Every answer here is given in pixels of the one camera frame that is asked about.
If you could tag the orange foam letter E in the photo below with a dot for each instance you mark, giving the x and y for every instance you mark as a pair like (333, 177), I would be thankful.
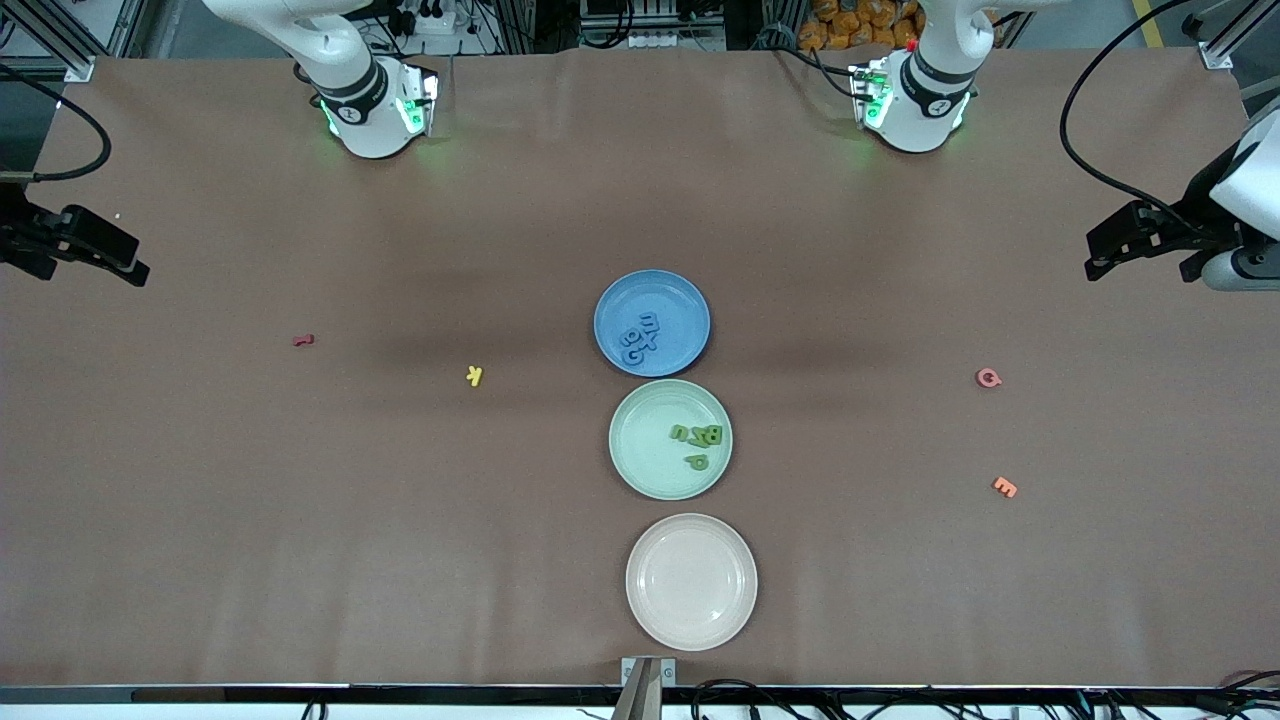
(1005, 487)

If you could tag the green round plate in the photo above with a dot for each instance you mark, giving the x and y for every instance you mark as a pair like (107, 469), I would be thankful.
(645, 450)

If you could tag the pink round plate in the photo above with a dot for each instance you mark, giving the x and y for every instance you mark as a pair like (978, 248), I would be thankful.
(690, 582)

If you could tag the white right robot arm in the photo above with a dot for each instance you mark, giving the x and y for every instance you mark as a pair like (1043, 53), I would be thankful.
(370, 90)

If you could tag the black table edge rail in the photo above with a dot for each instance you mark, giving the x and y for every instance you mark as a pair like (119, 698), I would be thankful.
(300, 694)

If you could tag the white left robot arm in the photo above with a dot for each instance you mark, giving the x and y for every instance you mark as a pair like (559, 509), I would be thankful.
(930, 100)

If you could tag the brown table cover sheet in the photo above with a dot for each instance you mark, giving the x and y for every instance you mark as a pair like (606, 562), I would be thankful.
(800, 220)

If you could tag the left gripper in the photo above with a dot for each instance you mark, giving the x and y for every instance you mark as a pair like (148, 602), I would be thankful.
(1197, 208)

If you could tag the blue foam letter E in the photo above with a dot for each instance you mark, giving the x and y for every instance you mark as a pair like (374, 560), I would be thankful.
(650, 322)

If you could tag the grey metal table bracket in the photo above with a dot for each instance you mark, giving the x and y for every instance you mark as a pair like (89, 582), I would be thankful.
(648, 680)

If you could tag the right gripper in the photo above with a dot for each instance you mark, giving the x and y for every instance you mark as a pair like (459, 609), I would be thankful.
(12, 226)

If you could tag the red foam letter G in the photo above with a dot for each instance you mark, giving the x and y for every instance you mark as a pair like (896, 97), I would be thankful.
(982, 378)

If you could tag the blue foam letter G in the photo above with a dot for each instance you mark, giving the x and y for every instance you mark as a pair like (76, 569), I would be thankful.
(629, 355)

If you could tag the bag of orange items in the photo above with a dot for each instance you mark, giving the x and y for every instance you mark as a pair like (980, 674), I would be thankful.
(850, 25)

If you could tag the green foam letter B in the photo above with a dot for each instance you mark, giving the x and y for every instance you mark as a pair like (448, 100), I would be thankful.
(713, 435)

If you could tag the aluminium frame profile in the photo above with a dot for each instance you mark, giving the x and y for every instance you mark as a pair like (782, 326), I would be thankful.
(50, 45)
(1230, 35)

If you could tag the long white power strip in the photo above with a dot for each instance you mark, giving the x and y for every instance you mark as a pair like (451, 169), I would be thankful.
(675, 40)

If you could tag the blue round plate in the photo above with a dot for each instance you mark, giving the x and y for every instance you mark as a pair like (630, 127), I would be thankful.
(650, 295)

